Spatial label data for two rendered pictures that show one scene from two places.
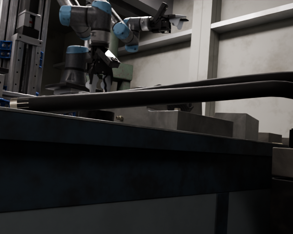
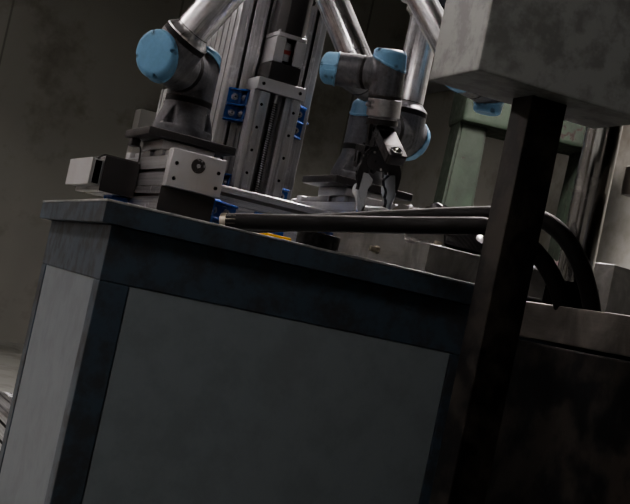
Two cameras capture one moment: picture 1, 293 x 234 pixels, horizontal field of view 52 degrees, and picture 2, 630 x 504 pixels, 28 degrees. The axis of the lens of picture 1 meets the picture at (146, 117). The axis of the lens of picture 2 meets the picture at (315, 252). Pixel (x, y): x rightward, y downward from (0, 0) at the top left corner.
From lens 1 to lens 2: 165 cm
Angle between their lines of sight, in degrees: 22
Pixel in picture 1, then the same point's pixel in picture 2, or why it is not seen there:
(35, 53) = (289, 113)
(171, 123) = (421, 261)
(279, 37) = not seen: outside the picture
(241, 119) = (606, 275)
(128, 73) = not seen: hidden behind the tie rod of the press
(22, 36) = (267, 82)
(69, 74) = (349, 159)
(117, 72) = (566, 126)
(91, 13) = (369, 69)
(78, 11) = (349, 66)
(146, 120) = (401, 255)
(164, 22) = not seen: hidden behind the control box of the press
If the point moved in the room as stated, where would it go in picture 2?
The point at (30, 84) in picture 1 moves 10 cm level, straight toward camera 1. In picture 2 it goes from (274, 174) to (273, 170)
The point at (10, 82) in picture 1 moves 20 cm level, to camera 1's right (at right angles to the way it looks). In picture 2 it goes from (238, 169) to (309, 181)
